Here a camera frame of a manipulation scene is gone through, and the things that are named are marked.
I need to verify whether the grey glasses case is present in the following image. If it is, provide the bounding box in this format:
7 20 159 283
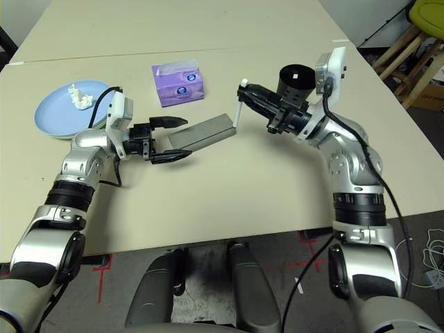
166 113 237 153

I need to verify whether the yellow-green seat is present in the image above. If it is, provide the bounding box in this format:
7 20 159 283
407 0 444 40

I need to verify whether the black stand rod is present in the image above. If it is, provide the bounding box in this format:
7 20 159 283
359 6 413 48

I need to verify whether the black table foot bar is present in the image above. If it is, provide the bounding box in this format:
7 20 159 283
300 227 334 240
81 255 109 267

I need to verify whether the long red floor tape corner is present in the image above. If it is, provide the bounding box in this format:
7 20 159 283
92 255 114 305

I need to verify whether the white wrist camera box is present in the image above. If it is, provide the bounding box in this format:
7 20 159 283
105 90 135 160
294 46 348 143

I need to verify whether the purple tissue box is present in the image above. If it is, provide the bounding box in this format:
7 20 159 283
151 60 205 108

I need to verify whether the blue plastic plate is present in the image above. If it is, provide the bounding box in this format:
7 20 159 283
33 79 115 139

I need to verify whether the black plastic cup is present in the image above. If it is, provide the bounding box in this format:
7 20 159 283
275 64 317 103

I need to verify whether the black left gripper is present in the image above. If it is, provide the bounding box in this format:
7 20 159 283
123 116 193 164

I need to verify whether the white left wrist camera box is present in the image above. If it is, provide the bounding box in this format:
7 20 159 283
105 90 135 160

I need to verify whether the red floor tape cross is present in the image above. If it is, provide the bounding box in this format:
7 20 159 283
277 251 327 272

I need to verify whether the grey robot right leg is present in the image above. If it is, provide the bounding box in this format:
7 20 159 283
225 241 282 333

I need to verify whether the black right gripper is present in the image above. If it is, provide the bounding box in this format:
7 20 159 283
237 83 313 136

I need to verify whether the cardboard box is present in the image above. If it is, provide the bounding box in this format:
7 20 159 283
411 83 444 112

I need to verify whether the grey robot left leg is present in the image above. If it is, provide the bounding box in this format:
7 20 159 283
123 248 187 333

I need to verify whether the white tissue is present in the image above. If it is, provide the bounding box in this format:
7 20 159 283
67 83 94 110

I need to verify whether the grey robot leg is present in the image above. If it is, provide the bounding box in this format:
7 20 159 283
225 241 282 333
123 248 187 333

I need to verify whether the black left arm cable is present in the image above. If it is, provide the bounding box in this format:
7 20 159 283
88 85 125 188

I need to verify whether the grey robot torso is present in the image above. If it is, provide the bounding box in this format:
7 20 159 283
155 322 244 333

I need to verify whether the white cable with adapter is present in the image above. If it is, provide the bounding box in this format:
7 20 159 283
394 227 444 289

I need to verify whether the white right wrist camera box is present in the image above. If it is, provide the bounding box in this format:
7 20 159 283
294 46 348 143

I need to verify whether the wooden stool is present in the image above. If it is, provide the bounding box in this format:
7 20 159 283
373 26 444 110

